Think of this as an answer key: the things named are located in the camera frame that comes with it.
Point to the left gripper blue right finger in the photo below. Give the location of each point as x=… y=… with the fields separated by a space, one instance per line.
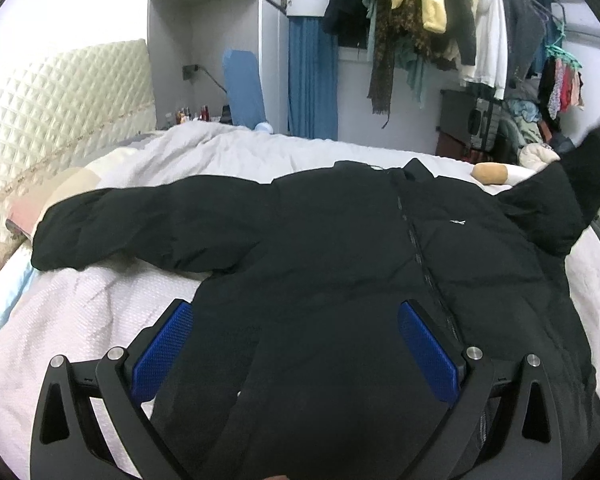
x=501 y=421

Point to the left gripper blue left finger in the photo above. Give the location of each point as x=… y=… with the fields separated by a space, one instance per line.
x=67 y=442

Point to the black puffer jacket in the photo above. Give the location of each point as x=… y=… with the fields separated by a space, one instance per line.
x=295 y=360

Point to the pile of clothes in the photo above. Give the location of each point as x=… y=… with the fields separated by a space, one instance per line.
x=526 y=139

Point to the grey bed blanket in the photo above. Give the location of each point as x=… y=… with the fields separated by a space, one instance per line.
x=83 y=314

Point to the pastel patchwork pillow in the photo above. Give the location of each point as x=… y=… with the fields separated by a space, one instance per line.
x=28 y=210

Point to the bottles on nightstand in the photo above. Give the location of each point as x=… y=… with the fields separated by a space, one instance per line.
x=186 y=114

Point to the cigarette shaped pillow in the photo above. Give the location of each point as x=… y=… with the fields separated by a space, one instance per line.
x=490 y=173

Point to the cream quilted headboard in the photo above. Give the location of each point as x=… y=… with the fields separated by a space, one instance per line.
x=64 y=109

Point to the black storage rack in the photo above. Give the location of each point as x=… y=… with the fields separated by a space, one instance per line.
x=468 y=126

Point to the blue curtain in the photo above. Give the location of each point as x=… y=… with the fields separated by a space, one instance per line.
x=312 y=80

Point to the grey wardrobe cabinet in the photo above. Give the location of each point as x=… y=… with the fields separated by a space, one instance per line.
x=184 y=32

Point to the white hanging hoodie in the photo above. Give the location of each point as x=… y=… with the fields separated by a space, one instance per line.
x=491 y=61

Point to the green sock drying hanger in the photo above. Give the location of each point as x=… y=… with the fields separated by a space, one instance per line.
x=555 y=49

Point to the dark denim hanging jacket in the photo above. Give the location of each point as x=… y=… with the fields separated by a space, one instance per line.
x=525 y=32

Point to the black hanging jacket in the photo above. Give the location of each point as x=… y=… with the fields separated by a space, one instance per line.
x=460 y=28

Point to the dark plaid scarf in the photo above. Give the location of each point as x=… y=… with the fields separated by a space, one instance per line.
x=397 y=38

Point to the black wall socket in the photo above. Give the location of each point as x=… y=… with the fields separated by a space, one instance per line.
x=189 y=71

